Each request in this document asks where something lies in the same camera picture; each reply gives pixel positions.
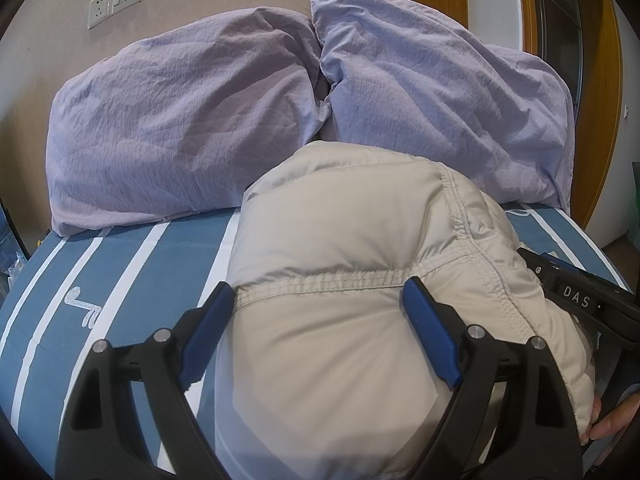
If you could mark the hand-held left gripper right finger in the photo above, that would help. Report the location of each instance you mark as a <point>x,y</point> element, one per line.
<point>430,330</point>

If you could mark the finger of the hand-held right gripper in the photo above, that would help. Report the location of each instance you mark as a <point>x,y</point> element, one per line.
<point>575,292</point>

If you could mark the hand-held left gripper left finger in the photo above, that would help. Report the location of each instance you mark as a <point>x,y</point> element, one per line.
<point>210,330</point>

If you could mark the beige puffer jacket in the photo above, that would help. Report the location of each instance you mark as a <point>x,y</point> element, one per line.
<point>350,220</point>

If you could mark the person's right hand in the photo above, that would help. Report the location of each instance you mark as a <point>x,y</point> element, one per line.
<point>607,425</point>

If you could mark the blue white striped bed sheet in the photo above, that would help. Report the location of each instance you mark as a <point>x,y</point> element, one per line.
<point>150,270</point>

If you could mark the large purple pillow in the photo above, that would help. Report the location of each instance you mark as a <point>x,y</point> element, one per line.
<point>175,125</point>

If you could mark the small purple pillow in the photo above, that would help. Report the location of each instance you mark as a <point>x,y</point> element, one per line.
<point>430,90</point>

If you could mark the white wall socket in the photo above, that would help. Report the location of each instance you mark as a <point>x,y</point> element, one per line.
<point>101,10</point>

